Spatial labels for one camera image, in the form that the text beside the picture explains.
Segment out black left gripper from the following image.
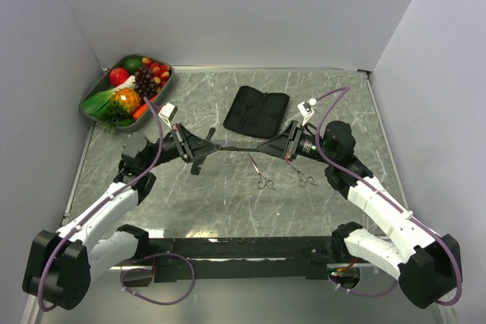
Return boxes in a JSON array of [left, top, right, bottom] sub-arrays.
[[143, 123, 221, 170]]

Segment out silver scissors left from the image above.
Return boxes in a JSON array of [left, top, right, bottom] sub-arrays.
[[248, 153, 276, 190]]

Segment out black zipper tool case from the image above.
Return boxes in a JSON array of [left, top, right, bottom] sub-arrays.
[[222, 86, 290, 139]]

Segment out dark purple grapes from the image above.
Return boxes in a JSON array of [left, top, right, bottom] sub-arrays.
[[134, 66, 162, 99]]

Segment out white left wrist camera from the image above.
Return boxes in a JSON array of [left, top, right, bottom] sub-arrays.
[[159, 102, 178, 124]]

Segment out red yellow cherries bunch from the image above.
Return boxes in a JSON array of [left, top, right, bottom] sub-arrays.
[[141, 57, 172, 83]]

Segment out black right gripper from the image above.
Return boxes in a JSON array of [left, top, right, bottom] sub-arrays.
[[256, 121, 336, 165]]

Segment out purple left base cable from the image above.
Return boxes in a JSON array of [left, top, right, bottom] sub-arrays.
[[120, 252, 197, 307]]

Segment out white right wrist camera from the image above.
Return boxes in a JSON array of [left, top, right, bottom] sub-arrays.
[[298, 98, 317, 126]]

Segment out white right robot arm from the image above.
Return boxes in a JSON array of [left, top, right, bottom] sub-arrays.
[[257, 121, 462, 309]]

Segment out grey fruit tray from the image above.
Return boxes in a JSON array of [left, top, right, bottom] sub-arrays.
[[80, 54, 174, 134]]

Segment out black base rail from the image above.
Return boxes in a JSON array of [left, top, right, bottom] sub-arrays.
[[104, 234, 377, 284]]

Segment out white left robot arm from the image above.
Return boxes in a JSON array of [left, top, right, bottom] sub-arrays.
[[22, 124, 221, 310]]

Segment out orange pineapple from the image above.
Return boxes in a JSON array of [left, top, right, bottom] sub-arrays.
[[94, 88, 142, 129]]

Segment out silver scissors right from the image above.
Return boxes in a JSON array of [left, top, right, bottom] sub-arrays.
[[287, 160, 317, 187]]

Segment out silver scissors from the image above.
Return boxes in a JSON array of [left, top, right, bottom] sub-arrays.
[[287, 160, 317, 187], [248, 153, 276, 190]]

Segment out red apple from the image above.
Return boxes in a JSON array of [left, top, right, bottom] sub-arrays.
[[109, 68, 130, 87]]

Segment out green lime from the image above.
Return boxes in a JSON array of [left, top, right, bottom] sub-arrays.
[[123, 58, 143, 74]]

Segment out orange carrot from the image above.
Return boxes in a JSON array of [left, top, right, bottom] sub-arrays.
[[132, 103, 147, 121]]

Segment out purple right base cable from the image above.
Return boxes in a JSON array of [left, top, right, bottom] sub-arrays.
[[328, 263, 399, 297]]

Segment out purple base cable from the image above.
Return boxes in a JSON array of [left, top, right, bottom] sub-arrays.
[[328, 263, 399, 297], [120, 252, 197, 307]]

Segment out green bok choy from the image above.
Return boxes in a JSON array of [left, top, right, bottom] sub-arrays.
[[80, 75, 135, 117]]

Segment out black handled razor comb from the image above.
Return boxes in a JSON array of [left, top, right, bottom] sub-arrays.
[[191, 127, 216, 175]]

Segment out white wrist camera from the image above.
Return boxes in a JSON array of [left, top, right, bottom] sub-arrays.
[[159, 102, 178, 124], [298, 98, 317, 126]]

